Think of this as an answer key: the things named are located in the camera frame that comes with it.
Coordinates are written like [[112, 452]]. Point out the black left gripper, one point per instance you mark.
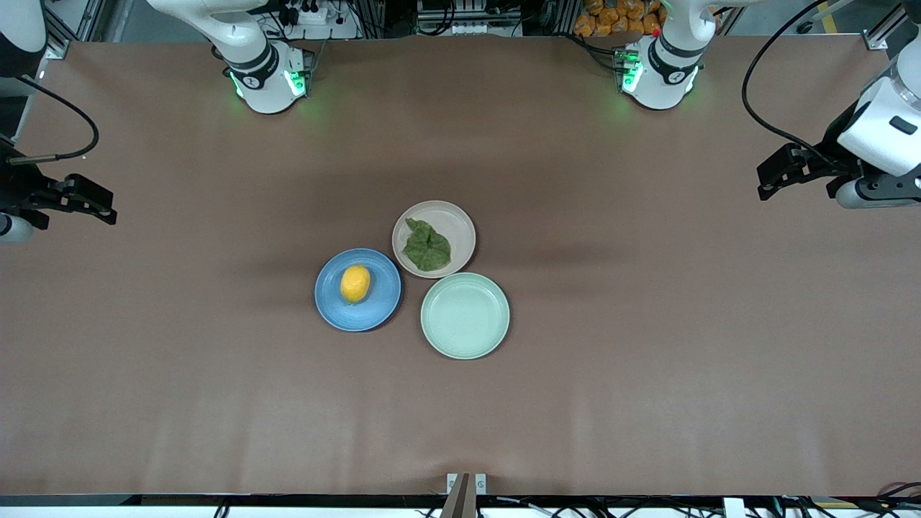
[[837, 157]]

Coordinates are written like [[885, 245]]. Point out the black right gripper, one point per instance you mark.
[[17, 188]]

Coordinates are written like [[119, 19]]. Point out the yellow lemon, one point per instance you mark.
[[355, 283]]

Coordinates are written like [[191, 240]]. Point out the green lettuce leaf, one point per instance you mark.
[[426, 246]]

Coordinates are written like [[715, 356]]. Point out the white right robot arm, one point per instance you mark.
[[262, 72]]

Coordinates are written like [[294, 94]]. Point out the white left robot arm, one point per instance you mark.
[[662, 72]]

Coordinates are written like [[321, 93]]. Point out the orange snack bag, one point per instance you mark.
[[619, 18]]

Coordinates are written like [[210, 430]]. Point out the white power strip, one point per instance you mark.
[[309, 13]]

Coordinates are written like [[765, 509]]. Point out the blue plate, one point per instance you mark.
[[374, 309]]

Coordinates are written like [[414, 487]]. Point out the beige pink plate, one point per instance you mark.
[[460, 223]]

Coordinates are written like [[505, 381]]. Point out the light green plate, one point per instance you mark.
[[465, 316]]

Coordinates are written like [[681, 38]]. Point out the aluminium frame profile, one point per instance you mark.
[[888, 29], [72, 25]]

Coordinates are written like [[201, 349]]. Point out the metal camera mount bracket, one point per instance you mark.
[[466, 489]]

